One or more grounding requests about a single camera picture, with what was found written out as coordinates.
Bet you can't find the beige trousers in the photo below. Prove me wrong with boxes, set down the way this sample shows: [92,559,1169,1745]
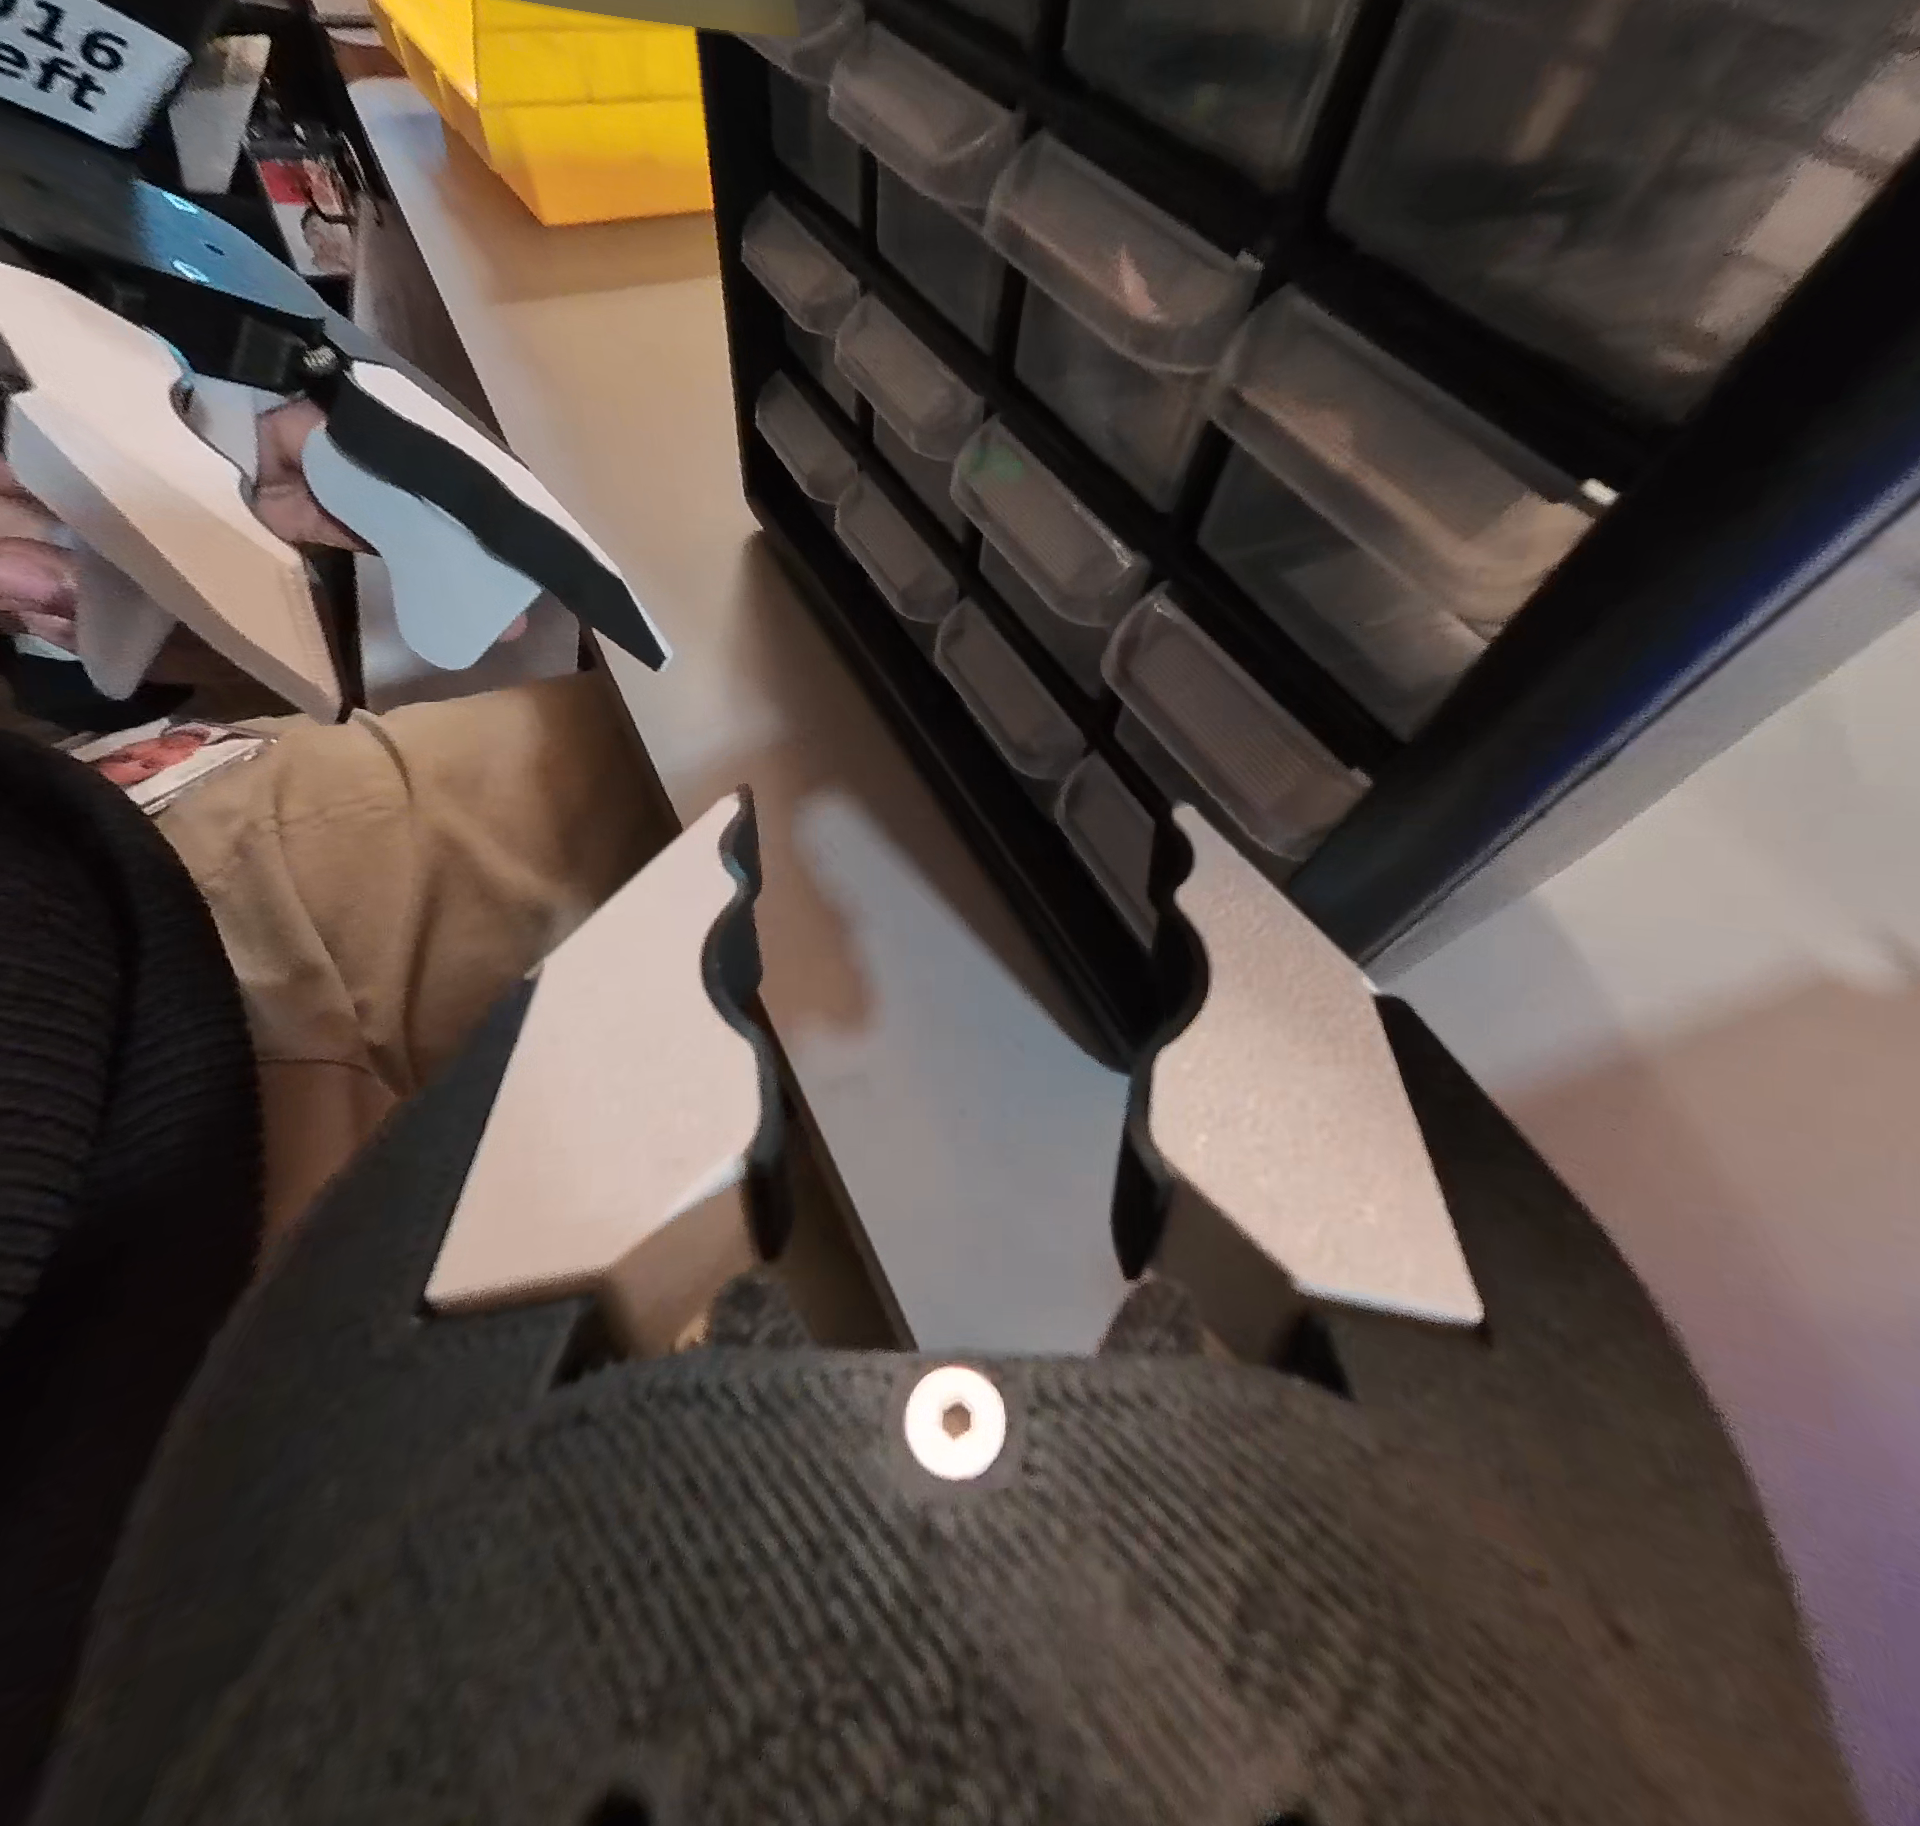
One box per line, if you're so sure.
[150,640,679,1242]

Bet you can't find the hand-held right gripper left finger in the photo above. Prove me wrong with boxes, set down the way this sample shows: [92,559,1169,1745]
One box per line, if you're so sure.
[422,788,794,1314]

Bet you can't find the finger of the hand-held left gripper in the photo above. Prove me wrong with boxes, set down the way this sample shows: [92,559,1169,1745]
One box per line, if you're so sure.
[319,345,673,674]

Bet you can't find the person's left hand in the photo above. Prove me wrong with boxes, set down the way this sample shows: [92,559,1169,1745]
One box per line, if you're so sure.
[253,398,381,559]

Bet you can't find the yellow plastic bin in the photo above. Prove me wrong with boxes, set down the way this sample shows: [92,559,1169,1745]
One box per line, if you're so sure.
[359,0,716,229]

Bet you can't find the dark knit sweater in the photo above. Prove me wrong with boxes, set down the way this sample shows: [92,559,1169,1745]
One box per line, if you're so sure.
[0,728,267,1409]

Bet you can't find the black drawer cabinet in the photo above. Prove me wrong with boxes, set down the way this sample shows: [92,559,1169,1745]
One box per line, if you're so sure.
[696,0,1920,1073]

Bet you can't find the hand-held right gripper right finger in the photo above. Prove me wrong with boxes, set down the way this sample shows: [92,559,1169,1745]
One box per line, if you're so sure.
[1111,804,1490,1330]

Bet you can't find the printed leaflet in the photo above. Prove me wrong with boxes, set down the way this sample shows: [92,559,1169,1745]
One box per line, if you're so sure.
[66,711,274,820]

